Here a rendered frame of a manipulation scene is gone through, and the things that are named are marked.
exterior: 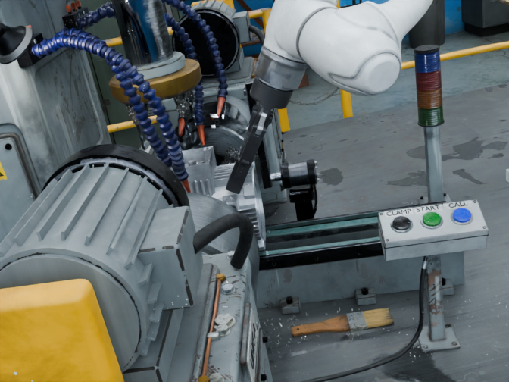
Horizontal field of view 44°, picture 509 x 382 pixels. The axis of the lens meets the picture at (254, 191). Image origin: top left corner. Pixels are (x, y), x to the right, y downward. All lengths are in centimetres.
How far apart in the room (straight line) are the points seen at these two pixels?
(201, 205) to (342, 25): 37
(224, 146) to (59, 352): 103
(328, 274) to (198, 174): 35
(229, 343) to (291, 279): 64
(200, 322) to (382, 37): 51
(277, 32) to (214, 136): 46
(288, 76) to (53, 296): 72
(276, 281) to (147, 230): 73
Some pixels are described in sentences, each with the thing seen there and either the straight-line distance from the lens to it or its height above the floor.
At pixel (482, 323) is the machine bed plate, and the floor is 80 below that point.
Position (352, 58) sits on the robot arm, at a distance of 97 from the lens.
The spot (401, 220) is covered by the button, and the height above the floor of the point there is 107.
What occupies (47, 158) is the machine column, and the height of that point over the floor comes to 125.
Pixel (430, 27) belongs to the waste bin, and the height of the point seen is 20.
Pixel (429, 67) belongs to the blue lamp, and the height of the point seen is 118.
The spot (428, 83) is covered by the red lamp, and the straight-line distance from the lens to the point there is 156.
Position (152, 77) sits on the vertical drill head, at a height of 134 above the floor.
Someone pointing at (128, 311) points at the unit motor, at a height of 128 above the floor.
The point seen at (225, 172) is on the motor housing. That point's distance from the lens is 129.
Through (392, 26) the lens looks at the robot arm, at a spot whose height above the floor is 139.
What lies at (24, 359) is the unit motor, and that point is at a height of 129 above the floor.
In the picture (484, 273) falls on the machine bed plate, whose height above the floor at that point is 80.
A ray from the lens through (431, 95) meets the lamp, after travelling 157.
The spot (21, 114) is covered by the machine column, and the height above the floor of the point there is 134.
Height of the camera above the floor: 160
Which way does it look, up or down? 24 degrees down
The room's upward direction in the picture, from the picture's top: 11 degrees counter-clockwise
